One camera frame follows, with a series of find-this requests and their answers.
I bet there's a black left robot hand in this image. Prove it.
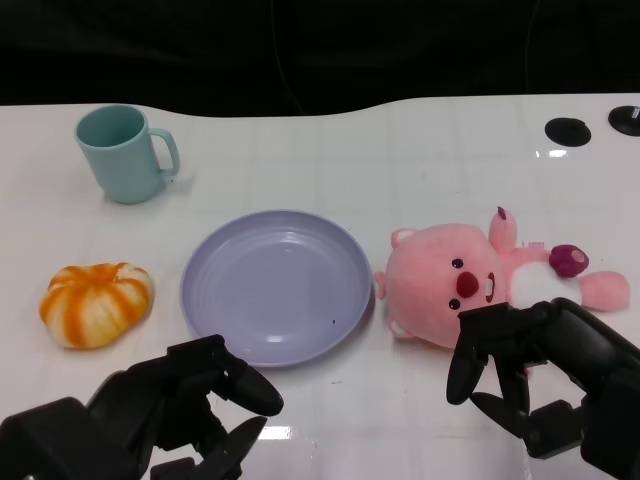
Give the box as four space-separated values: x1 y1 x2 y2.
85 334 285 480

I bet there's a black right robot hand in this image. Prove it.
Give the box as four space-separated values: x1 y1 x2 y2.
446 297 640 460

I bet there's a pink plush beaver doll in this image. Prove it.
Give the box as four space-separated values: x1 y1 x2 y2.
373 205 632 351

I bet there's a lavender plastic plate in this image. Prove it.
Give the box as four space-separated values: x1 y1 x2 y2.
180 209 374 369

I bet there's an orange white striped pumpkin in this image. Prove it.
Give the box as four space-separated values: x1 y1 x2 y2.
39 261 155 351

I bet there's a black round table grommet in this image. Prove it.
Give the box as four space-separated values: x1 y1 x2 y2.
607 105 640 135
544 117 592 147

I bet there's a teal plastic mug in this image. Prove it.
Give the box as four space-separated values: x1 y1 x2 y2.
74 103 181 205

